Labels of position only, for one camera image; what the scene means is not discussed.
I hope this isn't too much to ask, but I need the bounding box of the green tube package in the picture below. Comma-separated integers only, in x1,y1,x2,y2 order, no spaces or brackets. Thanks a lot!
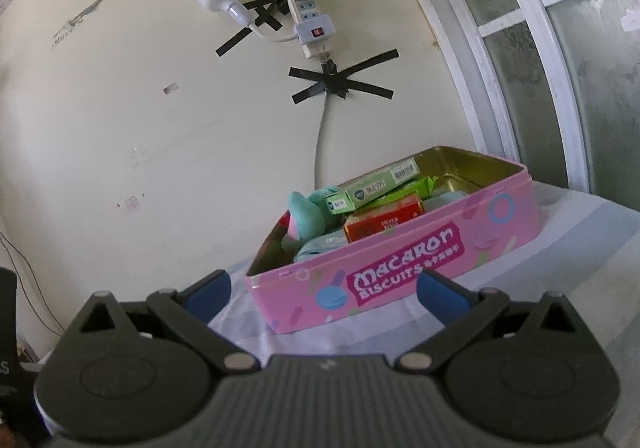
360,176,438,211

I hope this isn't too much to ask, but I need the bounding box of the small red box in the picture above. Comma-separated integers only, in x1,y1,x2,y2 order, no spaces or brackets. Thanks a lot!
343,192,424,242

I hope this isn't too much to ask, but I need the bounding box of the teal zip pouch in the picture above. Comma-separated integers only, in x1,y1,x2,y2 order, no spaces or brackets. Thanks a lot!
293,190,468,263

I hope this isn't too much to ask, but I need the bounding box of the teal plush toy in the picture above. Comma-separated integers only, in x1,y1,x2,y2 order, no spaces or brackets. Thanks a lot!
281,186,341,252

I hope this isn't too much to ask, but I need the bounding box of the green rectangular carton box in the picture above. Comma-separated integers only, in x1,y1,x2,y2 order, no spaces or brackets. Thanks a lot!
324,158,421,215

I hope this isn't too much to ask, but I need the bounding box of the pink macaron biscuit tin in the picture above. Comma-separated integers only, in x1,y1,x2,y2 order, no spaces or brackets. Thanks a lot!
245,146,540,334

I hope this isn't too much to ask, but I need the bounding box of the white framed window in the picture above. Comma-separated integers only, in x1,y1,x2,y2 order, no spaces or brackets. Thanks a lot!
419,0,639,208

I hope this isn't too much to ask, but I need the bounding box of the black tape cross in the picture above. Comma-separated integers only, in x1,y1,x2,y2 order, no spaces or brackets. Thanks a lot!
288,49,400,104

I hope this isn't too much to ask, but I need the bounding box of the white power strip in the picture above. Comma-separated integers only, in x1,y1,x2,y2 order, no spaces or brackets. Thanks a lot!
288,0,335,61

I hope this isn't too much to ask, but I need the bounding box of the grey power cable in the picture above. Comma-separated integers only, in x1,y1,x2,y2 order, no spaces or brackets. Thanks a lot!
312,91,332,190

